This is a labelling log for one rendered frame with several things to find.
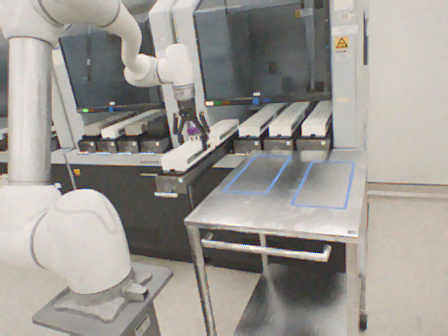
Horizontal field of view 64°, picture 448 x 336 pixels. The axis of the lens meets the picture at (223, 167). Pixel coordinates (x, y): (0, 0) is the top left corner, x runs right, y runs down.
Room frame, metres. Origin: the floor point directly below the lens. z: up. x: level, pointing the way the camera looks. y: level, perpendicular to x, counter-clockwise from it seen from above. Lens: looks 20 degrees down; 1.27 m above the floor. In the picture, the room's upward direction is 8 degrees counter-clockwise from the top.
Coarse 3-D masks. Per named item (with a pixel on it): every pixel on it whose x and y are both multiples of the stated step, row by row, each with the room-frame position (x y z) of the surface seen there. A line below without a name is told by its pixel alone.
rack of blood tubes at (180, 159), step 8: (184, 144) 1.49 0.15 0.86; (192, 144) 1.47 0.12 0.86; (200, 144) 1.46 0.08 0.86; (176, 152) 1.39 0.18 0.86; (184, 152) 1.37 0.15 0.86; (192, 152) 1.36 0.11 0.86; (200, 152) 1.46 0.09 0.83; (168, 160) 1.31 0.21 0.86; (176, 160) 1.29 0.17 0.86; (184, 160) 1.30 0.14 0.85; (192, 160) 1.42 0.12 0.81; (168, 168) 1.31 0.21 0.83; (176, 168) 1.30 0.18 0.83; (184, 168) 1.29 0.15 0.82
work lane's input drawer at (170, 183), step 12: (228, 144) 1.64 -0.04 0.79; (204, 156) 1.43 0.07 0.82; (216, 156) 1.51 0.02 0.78; (192, 168) 1.33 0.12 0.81; (204, 168) 1.39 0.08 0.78; (156, 180) 1.30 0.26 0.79; (168, 180) 1.28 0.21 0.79; (180, 180) 1.25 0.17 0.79; (192, 180) 1.29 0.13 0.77; (168, 192) 1.25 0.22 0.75; (180, 192) 1.26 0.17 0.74
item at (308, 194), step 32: (256, 160) 1.28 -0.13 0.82; (288, 160) 1.23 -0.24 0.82; (320, 160) 1.19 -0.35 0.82; (352, 160) 1.14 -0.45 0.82; (224, 192) 1.02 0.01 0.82; (256, 192) 0.99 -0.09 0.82; (288, 192) 0.96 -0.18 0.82; (320, 192) 0.93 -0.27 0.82; (352, 192) 0.90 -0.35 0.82; (192, 224) 0.86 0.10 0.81; (224, 224) 0.82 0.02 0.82; (256, 224) 0.80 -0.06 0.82; (288, 224) 0.77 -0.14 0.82; (320, 224) 0.75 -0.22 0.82; (352, 224) 0.73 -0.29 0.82; (192, 256) 0.87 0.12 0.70; (288, 256) 0.71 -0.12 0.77; (320, 256) 0.68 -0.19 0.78; (352, 256) 0.69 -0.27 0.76; (256, 288) 1.22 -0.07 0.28; (288, 288) 1.19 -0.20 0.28; (320, 288) 1.17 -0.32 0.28; (352, 288) 0.69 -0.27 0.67; (256, 320) 1.04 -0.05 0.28; (288, 320) 1.02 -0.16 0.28; (320, 320) 1.00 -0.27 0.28; (352, 320) 0.69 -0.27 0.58
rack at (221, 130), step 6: (222, 120) 1.86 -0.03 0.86; (228, 120) 1.85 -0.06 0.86; (234, 120) 1.82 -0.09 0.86; (216, 126) 1.75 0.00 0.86; (222, 126) 1.73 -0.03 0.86; (228, 126) 1.71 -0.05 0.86; (234, 126) 1.84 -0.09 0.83; (216, 132) 1.62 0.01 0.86; (222, 132) 1.63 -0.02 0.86; (228, 132) 1.74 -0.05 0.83; (216, 138) 1.57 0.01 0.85; (222, 138) 1.63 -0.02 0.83; (216, 144) 1.57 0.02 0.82
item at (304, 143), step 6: (330, 126) 1.63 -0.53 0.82; (330, 132) 1.57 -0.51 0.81; (300, 138) 1.51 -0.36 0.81; (306, 138) 1.50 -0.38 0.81; (312, 138) 1.49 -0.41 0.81; (318, 138) 1.48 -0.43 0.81; (324, 138) 1.47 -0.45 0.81; (330, 138) 1.54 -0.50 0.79; (300, 144) 1.51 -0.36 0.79; (306, 144) 1.50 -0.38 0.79; (312, 144) 1.49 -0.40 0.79; (318, 144) 1.47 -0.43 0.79; (324, 144) 1.46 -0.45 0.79; (300, 150) 1.51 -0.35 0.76; (306, 150) 1.50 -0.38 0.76; (312, 150) 1.48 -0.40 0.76; (318, 150) 1.47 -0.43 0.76; (324, 150) 1.46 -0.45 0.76
